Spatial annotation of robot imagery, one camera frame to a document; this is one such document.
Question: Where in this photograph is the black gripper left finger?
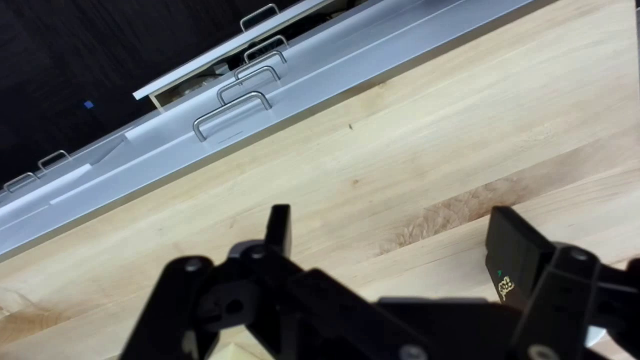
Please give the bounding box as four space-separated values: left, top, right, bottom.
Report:
118 203 427 360

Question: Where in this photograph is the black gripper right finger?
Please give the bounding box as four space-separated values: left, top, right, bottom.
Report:
483 206 640 360

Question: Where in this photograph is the white table base cabinet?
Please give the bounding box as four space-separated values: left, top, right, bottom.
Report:
0 0 555 262

